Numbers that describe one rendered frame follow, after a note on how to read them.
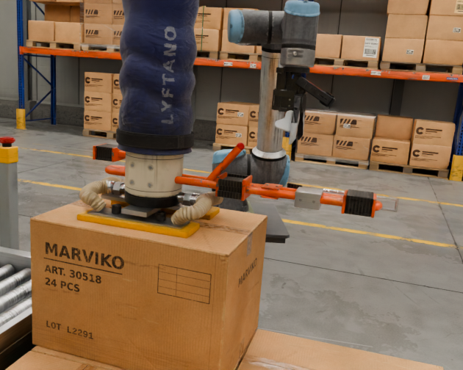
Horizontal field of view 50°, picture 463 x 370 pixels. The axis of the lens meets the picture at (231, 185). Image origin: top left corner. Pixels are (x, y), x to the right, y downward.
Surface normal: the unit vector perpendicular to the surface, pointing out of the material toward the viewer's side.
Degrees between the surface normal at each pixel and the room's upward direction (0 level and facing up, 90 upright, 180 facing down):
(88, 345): 90
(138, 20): 76
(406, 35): 92
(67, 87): 90
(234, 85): 90
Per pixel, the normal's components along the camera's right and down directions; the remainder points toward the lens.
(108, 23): -0.29, 0.19
